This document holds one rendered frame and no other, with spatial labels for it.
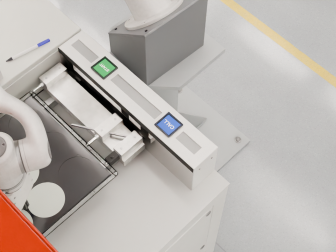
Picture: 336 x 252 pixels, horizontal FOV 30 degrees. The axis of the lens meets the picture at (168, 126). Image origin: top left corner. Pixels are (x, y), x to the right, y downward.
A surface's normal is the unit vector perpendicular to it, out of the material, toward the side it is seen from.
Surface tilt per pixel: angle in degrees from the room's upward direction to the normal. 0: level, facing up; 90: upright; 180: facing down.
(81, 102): 0
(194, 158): 0
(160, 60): 90
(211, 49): 0
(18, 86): 90
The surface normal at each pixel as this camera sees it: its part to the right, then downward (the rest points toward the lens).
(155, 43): 0.66, 0.66
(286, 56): 0.01, -0.49
